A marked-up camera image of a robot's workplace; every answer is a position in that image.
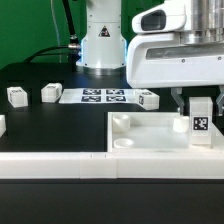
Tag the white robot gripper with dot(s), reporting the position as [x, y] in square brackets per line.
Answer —
[179, 43]

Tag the white square table top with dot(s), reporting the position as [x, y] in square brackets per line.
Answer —
[136, 132]

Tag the white U-shaped obstacle fence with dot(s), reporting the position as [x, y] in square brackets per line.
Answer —
[111, 165]

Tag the white sheet with tag markers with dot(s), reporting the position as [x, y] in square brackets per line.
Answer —
[97, 96]

